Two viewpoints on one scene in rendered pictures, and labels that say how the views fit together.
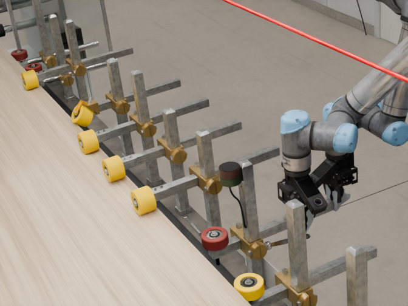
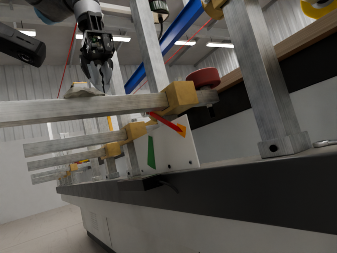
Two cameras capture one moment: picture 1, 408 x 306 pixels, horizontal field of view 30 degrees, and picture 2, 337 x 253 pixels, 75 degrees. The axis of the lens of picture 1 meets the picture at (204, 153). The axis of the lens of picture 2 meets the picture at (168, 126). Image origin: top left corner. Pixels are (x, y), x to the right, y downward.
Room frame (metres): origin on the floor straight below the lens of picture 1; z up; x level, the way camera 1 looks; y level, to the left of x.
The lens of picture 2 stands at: (2.34, -0.19, 0.73)
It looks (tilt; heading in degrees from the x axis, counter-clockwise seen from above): 8 degrees up; 171
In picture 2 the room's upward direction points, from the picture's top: 14 degrees counter-clockwise
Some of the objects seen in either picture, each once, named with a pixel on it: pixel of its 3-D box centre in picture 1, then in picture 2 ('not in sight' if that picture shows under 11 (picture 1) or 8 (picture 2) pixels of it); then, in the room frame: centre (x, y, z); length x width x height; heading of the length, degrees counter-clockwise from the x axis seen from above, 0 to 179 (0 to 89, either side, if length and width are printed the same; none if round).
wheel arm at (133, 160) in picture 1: (178, 144); not in sight; (2.35, 0.09, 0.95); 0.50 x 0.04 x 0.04; 114
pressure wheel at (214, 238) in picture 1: (216, 248); (206, 94); (1.84, 0.00, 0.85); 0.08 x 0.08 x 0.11
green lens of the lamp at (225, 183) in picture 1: (230, 178); (157, 12); (1.83, -0.06, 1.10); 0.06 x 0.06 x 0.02
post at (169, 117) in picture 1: (177, 171); not in sight; (2.30, 0.10, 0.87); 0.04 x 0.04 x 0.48; 24
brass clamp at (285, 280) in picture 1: (295, 289); (130, 134); (1.64, -0.20, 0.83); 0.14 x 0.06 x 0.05; 24
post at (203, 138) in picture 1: (210, 197); (244, 19); (2.08, 0.00, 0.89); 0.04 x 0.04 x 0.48; 24
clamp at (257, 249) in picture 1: (248, 241); (170, 103); (1.87, -0.10, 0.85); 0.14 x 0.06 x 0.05; 24
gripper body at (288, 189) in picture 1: (296, 184); (95, 39); (1.75, -0.24, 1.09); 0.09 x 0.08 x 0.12; 24
